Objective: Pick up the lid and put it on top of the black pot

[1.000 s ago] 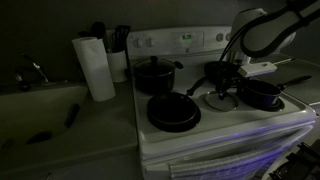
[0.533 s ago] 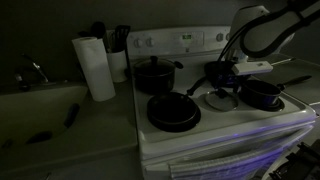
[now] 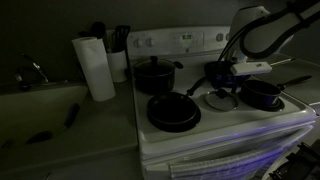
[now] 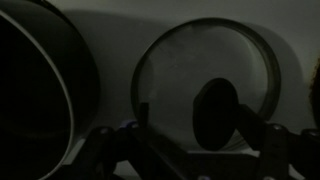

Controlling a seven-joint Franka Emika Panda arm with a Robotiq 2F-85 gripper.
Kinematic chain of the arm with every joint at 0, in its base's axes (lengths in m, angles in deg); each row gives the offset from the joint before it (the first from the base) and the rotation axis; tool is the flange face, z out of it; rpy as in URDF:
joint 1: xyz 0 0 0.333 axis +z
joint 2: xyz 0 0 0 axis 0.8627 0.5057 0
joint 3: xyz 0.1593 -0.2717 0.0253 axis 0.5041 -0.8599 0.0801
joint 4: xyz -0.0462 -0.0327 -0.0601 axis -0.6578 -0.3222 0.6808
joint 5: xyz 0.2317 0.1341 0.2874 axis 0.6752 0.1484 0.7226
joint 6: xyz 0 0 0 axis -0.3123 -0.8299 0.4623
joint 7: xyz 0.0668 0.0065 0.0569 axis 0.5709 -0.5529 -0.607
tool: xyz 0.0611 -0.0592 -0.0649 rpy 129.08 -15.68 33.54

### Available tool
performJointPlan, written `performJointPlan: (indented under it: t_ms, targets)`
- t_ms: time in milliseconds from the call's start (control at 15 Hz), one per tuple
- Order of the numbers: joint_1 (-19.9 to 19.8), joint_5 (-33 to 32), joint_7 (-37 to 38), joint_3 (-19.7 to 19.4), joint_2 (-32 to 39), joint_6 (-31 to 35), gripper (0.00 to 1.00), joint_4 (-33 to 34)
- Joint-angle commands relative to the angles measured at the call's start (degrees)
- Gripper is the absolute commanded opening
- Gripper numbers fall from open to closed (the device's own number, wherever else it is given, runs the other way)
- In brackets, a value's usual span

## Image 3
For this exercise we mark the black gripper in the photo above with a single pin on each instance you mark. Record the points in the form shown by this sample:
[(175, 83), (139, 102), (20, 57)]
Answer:
[(224, 76)]

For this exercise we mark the glass lid with black knob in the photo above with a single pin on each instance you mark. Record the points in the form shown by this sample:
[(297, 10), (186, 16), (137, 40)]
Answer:
[(220, 104)]

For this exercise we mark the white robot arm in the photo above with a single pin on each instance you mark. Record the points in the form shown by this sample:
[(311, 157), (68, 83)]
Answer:
[(266, 36)]

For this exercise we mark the black stockpot lid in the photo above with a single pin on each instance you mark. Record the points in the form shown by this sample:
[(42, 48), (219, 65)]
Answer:
[(153, 65)]

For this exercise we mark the white electric stove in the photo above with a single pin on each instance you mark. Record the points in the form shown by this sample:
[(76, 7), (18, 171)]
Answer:
[(213, 123)]

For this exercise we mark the white stove knob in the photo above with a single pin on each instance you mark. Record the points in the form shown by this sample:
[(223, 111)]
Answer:
[(150, 42), (228, 36), (138, 42), (219, 37)]

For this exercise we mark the small black frying pan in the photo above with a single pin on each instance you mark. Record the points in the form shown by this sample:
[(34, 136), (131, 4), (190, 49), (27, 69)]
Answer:
[(171, 110)]

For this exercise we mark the black stockpot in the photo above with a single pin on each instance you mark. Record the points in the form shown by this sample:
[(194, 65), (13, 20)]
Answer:
[(155, 81)]

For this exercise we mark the striped towel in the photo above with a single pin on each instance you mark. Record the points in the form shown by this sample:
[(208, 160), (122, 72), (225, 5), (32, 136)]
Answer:
[(216, 165)]

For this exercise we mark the white utensil holder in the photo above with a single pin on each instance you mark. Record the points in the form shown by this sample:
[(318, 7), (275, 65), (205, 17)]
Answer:
[(116, 66)]

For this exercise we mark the black slotted spatula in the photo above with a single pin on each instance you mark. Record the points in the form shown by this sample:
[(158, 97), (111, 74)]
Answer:
[(120, 35)]

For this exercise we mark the white paper towel roll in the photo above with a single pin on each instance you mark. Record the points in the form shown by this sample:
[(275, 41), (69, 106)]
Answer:
[(95, 70)]

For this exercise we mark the black cooking spoon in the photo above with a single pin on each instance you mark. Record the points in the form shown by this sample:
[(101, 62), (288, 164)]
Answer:
[(98, 30)]

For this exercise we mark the dark kitchen utensil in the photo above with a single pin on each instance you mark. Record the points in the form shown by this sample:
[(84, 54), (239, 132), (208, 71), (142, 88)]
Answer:
[(72, 115)]

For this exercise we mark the metal faucet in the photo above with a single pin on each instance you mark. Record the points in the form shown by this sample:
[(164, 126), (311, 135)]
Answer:
[(35, 66)]

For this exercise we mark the white kitchen sink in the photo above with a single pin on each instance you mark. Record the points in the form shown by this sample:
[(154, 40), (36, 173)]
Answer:
[(33, 110)]

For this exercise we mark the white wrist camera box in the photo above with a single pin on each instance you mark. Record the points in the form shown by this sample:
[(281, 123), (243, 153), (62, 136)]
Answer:
[(250, 68)]

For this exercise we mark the black equipment frame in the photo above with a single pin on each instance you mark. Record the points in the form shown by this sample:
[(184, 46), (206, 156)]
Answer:
[(300, 163)]

